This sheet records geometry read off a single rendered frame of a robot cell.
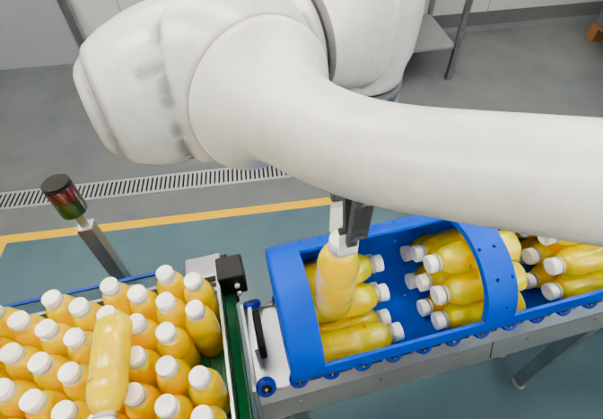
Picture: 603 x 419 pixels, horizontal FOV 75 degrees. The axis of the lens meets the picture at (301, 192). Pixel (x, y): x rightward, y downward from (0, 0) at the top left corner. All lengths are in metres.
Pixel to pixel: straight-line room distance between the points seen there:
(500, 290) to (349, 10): 0.69
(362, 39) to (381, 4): 0.03
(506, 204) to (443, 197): 0.03
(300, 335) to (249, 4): 0.61
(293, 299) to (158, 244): 1.79
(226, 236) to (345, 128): 2.23
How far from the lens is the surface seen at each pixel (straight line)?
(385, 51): 0.35
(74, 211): 1.09
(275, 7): 0.26
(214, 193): 2.64
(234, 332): 1.11
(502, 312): 0.92
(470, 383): 2.10
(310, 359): 0.80
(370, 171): 0.19
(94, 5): 4.17
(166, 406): 0.86
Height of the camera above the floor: 1.90
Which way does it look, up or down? 48 degrees down
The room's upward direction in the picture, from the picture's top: 2 degrees counter-clockwise
